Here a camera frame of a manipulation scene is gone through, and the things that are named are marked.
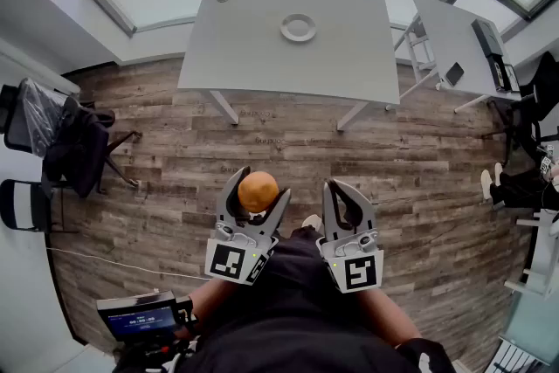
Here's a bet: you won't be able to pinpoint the white table frame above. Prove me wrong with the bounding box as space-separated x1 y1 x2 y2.
504 207 559 298

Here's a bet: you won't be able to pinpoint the white round plate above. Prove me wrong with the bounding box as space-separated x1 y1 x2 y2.
279 13 317 44

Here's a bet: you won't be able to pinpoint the grey table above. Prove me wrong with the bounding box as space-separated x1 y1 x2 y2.
176 0 402 132

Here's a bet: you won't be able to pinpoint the white floor cable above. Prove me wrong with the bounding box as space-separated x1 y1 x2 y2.
45 246 213 281

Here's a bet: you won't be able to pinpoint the black office chair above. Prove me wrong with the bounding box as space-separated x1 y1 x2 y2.
482 51 559 167

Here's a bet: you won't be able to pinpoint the black phone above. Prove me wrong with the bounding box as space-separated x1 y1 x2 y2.
445 61 465 86

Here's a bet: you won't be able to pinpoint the black screen device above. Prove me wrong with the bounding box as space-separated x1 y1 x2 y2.
95 290 200 363

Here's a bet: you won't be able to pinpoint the person's black clothes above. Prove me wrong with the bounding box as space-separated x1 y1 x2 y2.
174 226 458 373

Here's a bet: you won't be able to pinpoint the white radiator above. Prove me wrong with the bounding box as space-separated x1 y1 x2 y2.
493 334 552 373

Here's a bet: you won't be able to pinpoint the black jacket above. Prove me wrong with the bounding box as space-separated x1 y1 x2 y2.
43 95 117 197

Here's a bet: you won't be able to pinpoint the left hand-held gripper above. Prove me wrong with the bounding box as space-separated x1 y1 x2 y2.
204 166 293 287

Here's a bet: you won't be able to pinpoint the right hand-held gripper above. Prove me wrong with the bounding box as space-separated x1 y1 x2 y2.
316 178 385 294

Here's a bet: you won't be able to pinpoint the person's white shoe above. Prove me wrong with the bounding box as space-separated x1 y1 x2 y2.
300 213 325 233

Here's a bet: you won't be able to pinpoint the person's right forearm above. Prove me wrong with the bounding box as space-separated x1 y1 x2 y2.
352 287 424 349

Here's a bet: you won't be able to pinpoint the long white table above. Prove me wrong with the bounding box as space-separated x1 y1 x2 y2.
392 0 524 115

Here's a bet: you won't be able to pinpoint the black folding chair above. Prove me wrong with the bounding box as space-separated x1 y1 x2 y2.
0 178 82 235

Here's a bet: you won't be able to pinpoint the person's left forearm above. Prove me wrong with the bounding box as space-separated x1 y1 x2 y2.
188 277 239 340

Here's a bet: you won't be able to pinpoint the black mesh chair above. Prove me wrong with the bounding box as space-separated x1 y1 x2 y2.
0 77 143 198

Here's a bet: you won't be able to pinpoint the black box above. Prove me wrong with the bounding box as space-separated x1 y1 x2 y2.
470 17 521 93

